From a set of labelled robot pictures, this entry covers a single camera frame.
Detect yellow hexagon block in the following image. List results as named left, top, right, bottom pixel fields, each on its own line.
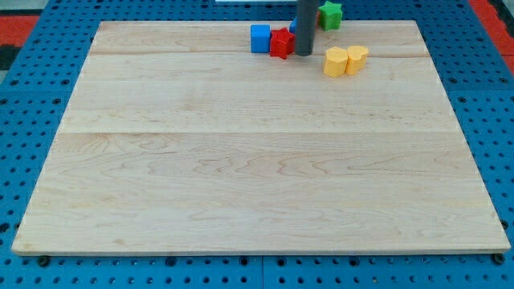
left=323, top=47, right=348, bottom=78

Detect yellow heart block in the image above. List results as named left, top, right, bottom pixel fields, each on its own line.
left=345, top=46, right=369, bottom=75

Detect wooden board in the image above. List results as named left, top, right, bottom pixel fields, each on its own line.
left=12, top=21, right=510, bottom=256

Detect red star block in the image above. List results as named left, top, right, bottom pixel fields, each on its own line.
left=269, top=27, right=296, bottom=59

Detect blue cube block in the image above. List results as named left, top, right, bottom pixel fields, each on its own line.
left=250, top=24, right=271, bottom=53

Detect blue block behind rod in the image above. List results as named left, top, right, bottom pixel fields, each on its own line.
left=289, top=18, right=297, bottom=34

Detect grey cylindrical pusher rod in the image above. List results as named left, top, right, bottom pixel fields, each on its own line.
left=295, top=0, right=319, bottom=57

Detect green star block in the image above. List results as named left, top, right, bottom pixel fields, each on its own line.
left=318, top=1, right=343, bottom=31

